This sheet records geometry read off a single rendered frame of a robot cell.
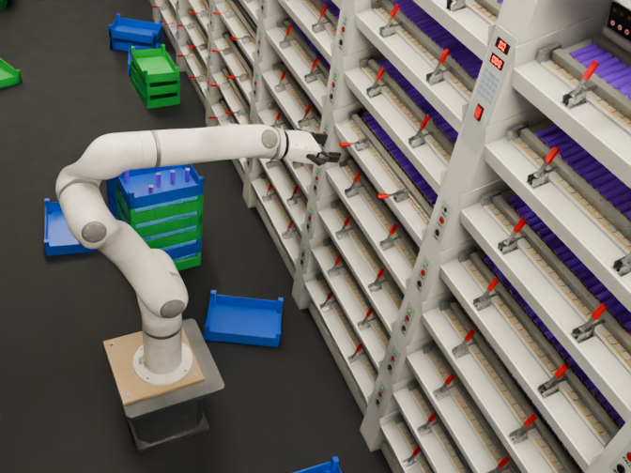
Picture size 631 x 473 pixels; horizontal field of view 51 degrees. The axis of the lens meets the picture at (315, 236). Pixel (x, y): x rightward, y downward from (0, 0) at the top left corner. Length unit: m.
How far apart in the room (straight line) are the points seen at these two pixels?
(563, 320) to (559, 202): 0.25
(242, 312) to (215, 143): 1.27
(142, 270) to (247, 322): 0.99
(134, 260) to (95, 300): 1.05
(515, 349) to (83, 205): 1.07
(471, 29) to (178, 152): 0.74
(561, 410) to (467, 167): 0.58
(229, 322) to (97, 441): 0.70
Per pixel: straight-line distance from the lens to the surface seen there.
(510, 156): 1.52
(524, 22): 1.44
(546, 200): 1.43
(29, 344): 2.73
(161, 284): 1.86
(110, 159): 1.60
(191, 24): 4.09
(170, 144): 1.63
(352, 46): 2.11
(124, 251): 1.77
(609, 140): 1.30
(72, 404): 2.54
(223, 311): 2.78
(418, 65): 1.81
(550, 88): 1.41
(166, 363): 2.16
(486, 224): 1.62
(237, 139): 1.63
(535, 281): 1.52
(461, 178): 1.63
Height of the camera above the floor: 2.08
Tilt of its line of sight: 41 degrees down
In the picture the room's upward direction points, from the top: 11 degrees clockwise
